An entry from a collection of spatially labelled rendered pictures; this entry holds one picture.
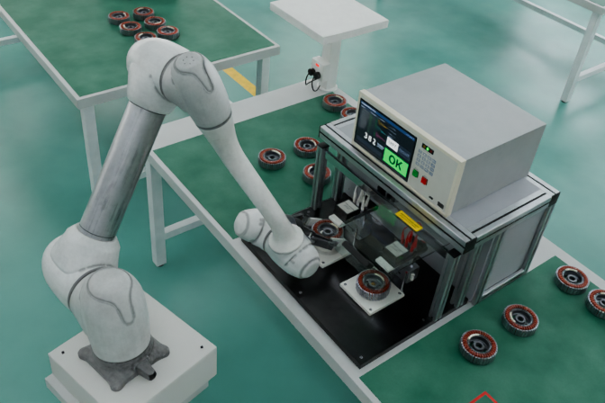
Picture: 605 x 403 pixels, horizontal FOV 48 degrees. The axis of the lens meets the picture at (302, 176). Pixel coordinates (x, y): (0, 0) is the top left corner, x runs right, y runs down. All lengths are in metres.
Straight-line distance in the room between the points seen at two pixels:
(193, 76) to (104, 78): 1.71
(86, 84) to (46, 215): 0.80
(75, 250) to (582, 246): 2.81
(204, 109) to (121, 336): 0.60
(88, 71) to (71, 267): 1.64
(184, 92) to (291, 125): 1.38
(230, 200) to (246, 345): 0.76
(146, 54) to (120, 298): 0.61
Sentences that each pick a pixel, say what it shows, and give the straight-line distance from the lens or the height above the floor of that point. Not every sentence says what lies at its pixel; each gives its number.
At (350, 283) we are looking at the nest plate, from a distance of 2.23.
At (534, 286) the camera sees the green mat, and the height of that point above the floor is 0.75.
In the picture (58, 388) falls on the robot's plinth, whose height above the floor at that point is 0.75.
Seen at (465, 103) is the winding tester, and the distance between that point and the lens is 2.19.
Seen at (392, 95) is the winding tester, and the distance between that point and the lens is 2.15.
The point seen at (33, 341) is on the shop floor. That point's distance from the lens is 3.15.
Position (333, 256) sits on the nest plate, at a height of 0.78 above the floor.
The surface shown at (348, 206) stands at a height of 0.92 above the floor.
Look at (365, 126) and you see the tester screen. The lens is 2.17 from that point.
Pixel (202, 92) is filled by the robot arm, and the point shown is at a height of 1.55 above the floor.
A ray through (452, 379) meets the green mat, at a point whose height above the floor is 0.75.
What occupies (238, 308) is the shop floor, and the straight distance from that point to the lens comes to 3.16.
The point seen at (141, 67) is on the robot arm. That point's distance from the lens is 1.76.
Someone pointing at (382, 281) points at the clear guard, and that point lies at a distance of 1.92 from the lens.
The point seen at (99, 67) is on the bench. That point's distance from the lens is 3.39.
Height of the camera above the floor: 2.40
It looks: 38 degrees down
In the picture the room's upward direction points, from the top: 6 degrees clockwise
